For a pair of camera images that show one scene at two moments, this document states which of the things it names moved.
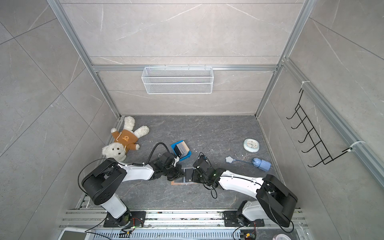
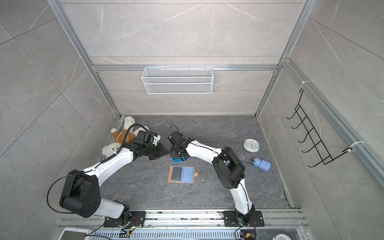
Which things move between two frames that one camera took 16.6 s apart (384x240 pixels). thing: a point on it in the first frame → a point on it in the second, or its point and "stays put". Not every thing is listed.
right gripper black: (194, 176) → (172, 153)
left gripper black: (180, 173) → (161, 151)
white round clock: (251, 145) stays put
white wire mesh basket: (177, 80) stays put
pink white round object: (281, 236) stays put
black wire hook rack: (325, 157) stays put
